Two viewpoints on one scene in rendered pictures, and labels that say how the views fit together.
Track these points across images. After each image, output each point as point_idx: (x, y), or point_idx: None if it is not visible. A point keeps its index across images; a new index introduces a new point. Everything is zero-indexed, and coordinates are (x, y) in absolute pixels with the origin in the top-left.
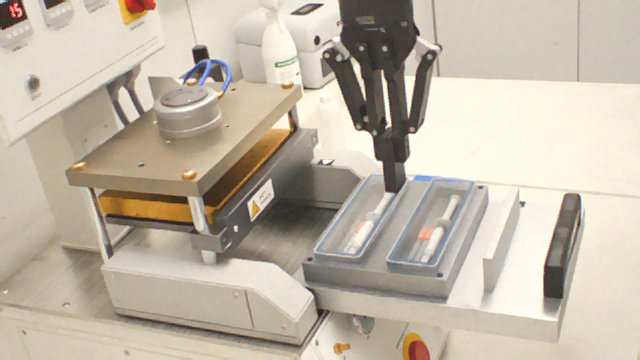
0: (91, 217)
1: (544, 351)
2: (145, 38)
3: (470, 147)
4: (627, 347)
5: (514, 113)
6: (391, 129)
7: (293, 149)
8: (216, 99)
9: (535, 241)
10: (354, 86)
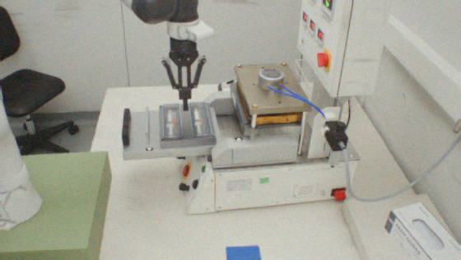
0: None
1: (145, 201)
2: (325, 79)
3: None
4: (114, 211)
5: None
6: (185, 90)
7: (239, 113)
8: (259, 76)
9: (137, 134)
10: (196, 71)
